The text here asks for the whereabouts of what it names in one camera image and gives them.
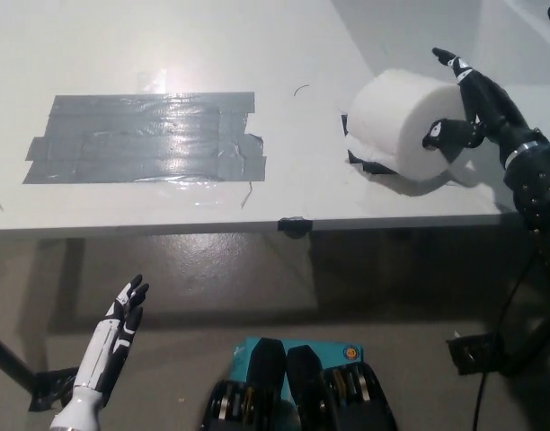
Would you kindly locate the small black tape piece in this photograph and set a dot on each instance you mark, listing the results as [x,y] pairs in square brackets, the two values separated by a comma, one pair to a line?
[295,223]

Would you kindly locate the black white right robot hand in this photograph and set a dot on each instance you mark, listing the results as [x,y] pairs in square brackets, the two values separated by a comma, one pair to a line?
[495,108]

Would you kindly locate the white toilet paper roll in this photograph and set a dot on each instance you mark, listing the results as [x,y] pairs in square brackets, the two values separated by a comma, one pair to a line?
[392,121]

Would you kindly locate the black diagonal table leg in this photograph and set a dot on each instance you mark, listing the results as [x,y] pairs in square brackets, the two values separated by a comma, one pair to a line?
[10,361]
[542,345]

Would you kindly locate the grey duct tape patch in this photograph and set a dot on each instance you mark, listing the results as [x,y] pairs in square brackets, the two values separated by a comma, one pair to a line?
[144,139]

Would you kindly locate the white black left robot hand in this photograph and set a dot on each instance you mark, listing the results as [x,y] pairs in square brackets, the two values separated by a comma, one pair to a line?
[102,354]

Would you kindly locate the black teal robot torso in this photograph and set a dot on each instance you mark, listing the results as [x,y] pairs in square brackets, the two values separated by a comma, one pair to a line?
[266,381]

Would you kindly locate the black tape square patch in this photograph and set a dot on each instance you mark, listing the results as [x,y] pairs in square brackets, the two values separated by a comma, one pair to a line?
[369,166]

